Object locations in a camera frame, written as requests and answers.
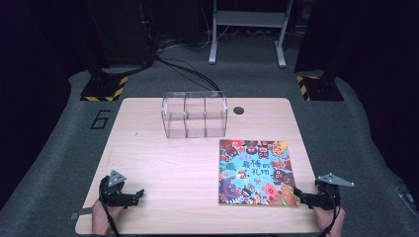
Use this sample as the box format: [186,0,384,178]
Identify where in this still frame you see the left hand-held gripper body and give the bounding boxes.
[99,169,130,208]

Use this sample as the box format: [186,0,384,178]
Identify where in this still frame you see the colourful picture book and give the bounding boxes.
[217,139,301,207]

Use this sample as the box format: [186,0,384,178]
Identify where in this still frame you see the person's right hand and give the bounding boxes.
[312,206,347,236]

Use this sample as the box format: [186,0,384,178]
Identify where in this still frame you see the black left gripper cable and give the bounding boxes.
[99,177,122,237]

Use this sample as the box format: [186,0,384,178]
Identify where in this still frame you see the clear acrylic book rack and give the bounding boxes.
[160,90,229,139]

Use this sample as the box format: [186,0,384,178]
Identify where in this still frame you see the grey flat strip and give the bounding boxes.
[68,206,95,221]

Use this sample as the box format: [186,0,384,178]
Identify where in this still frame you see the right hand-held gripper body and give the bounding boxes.
[312,173,356,210]

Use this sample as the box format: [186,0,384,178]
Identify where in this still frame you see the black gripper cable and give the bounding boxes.
[99,177,122,237]
[317,187,342,237]

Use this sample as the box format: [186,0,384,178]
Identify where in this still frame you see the black stand with striped base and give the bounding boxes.
[79,0,129,103]
[295,0,346,103]

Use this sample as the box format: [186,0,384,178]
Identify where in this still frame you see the person's left hand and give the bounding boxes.
[91,198,125,235]

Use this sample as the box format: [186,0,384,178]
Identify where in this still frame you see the black floor cable bundle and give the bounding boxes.
[153,39,221,93]

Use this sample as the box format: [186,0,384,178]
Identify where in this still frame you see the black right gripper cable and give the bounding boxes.
[317,187,342,237]

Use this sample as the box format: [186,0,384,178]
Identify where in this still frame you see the dark cabinet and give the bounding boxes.
[82,0,156,67]

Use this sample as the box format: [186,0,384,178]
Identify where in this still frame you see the white metal stand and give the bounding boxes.
[208,0,294,69]

